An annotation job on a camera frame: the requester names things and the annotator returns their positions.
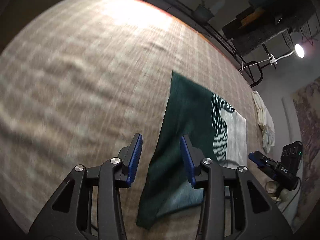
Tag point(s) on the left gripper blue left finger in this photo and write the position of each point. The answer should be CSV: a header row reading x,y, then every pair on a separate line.
x,y
132,158

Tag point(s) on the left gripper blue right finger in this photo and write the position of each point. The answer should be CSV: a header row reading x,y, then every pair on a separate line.
x,y
187,160

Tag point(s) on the green and white garment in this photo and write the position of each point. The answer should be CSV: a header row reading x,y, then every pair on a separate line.
x,y
212,125

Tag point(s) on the cream clothes pile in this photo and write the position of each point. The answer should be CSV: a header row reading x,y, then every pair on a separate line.
x,y
265,122

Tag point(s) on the right gloved hand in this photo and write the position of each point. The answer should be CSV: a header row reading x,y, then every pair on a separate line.
x,y
278,193

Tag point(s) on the beige plaid blanket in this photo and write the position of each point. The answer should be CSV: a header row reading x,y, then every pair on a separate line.
x,y
81,79

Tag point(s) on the white clip lamp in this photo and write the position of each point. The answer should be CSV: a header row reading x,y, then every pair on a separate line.
x,y
298,51

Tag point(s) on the potted plant teal pot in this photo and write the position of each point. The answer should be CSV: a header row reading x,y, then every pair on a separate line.
x,y
202,14

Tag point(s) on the dark checked hanging cloth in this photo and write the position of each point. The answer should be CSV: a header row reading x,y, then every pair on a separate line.
x,y
255,26

